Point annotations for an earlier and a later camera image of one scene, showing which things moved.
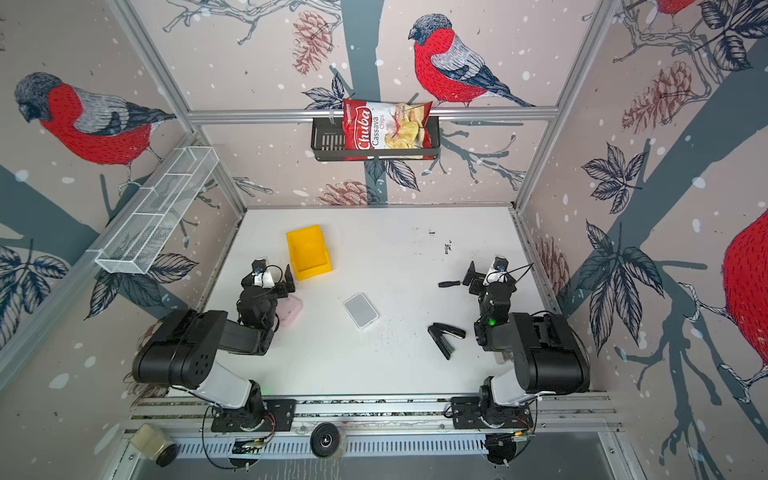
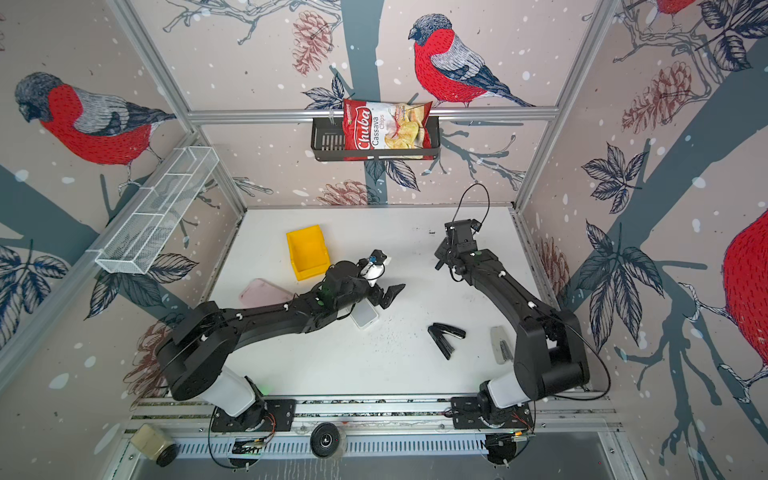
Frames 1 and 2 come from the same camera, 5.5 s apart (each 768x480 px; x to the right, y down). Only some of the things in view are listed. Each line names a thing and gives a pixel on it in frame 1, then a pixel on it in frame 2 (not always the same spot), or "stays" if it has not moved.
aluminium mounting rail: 379,414 stays
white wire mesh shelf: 134,238 stays
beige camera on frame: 153,444 stays
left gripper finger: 259,266 to 377,257
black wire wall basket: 328,144 stays
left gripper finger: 290,283 to 390,294
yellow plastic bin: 308,252 stays
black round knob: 325,439 stays
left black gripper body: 271,296 to 361,290
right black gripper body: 477,287 to 444,255
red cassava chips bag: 386,130 stays
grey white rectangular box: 361,310 stays
